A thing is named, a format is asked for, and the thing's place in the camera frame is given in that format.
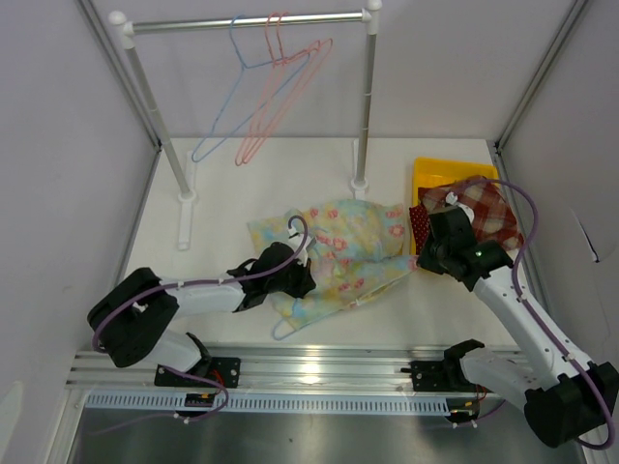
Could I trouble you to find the floral pastel skirt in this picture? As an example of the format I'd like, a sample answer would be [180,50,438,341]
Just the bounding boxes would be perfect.
[248,199,417,332]

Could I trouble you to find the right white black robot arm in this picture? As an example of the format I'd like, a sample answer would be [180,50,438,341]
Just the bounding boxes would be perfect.
[417,206,618,450]

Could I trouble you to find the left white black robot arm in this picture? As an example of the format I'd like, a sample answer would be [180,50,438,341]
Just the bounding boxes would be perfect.
[87,242,316,387]

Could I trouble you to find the red polka dot cloth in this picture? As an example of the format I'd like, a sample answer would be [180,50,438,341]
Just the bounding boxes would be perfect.
[409,204,430,255]

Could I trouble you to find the red plaid cloth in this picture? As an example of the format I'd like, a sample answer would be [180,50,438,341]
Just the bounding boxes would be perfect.
[419,176,524,251]

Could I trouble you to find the yellow plastic tray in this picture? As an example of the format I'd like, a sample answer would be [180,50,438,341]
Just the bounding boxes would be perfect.
[409,156,499,255]

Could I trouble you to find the white metal clothes rack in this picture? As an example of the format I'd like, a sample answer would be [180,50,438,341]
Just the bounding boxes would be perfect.
[108,1,383,251]

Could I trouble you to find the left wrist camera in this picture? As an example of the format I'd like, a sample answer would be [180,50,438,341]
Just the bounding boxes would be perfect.
[287,229,315,259]

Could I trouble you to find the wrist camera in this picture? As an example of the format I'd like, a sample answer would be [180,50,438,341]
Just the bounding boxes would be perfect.
[287,229,315,259]
[445,191,475,223]

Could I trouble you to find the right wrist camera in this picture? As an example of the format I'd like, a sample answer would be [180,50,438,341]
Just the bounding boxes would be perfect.
[445,191,475,223]

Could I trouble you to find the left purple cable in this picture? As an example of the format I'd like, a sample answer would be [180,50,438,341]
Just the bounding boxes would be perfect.
[90,216,310,354]

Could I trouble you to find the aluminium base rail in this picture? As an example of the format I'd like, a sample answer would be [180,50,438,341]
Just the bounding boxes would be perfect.
[64,343,447,396]

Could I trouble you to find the white slotted cable duct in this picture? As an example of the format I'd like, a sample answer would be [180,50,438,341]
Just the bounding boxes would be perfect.
[85,392,450,417]

